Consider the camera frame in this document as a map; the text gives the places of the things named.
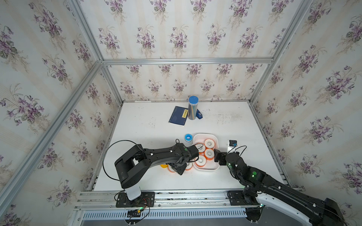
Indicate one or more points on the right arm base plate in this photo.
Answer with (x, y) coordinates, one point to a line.
(242, 198)

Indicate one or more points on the white plastic storage box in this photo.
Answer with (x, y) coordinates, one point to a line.
(210, 165)

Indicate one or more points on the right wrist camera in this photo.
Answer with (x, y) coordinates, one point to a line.
(232, 144)

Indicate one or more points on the aluminium mounting rail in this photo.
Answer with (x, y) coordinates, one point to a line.
(162, 199)

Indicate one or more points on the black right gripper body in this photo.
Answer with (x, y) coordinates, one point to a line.
(222, 161)

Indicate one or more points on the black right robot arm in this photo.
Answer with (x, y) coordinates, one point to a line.
(261, 190)

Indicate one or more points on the blue sealing tape roll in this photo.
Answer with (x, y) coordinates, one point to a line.
(188, 137)

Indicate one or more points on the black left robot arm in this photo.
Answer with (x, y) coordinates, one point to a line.
(133, 165)

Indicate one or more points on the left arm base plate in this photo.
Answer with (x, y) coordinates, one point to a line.
(135, 199)

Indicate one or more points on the striped cylinder with blue lid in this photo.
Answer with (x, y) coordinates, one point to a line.
(193, 106)

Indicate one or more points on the small circuit board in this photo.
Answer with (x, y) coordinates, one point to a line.
(134, 213)

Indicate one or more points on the orange tape roll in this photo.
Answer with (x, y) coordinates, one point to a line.
(209, 143)
(209, 154)
(189, 166)
(171, 169)
(201, 148)
(201, 161)

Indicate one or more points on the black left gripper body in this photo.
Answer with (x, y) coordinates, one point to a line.
(178, 169)

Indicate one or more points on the dark blue book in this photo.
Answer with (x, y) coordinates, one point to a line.
(179, 116)

